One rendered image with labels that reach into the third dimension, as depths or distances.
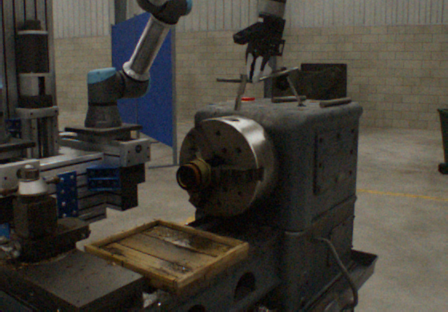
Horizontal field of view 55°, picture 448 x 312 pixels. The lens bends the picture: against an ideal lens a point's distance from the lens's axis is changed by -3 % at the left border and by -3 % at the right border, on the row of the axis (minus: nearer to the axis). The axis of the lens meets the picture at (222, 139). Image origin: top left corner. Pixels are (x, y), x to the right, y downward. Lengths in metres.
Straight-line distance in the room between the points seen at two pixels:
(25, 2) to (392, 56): 10.03
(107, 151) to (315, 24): 10.20
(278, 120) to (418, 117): 9.88
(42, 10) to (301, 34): 10.15
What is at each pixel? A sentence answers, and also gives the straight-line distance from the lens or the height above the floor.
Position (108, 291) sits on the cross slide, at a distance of 0.92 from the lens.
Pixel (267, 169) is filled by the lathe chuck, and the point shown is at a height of 1.09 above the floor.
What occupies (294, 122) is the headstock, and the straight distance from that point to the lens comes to 1.42.
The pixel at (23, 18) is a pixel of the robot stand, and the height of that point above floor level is 1.58.
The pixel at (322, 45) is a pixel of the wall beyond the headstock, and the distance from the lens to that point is 11.54.
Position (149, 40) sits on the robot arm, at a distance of 1.76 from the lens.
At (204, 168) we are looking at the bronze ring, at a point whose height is 1.10.
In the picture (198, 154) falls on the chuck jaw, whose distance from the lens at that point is 1.35.
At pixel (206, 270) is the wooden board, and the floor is 0.90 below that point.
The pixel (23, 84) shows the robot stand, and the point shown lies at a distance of 1.76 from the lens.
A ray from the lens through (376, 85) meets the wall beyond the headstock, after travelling 11.29.
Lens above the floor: 1.39
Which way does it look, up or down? 9 degrees down
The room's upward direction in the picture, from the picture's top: straight up
